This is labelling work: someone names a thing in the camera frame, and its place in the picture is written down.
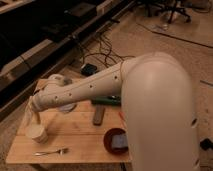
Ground black office chair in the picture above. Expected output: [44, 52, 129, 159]
[139, 0, 191, 24]

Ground dark rectangular block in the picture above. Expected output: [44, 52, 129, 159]
[93, 106, 105, 126]

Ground dark red bowl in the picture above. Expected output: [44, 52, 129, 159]
[103, 128, 128, 155]

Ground grey blue round lid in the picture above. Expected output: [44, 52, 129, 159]
[58, 103, 77, 113]

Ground blue sponge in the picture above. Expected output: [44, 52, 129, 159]
[111, 134, 128, 148]

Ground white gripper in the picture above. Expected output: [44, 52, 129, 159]
[24, 98, 41, 127]

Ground black power adapter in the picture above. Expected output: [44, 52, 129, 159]
[81, 63, 98, 76]

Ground white paper cup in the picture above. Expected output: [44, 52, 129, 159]
[25, 124, 48, 143]

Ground silver fork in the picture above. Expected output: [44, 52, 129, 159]
[34, 148, 69, 156]

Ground black box on floor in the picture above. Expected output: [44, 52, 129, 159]
[200, 138, 213, 151]

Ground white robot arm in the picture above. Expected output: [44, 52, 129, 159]
[26, 52, 200, 171]

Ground black floor cables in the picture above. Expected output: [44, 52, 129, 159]
[78, 33, 136, 69]

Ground green plastic bin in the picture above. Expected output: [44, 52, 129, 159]
[91, 96, 121, 106]

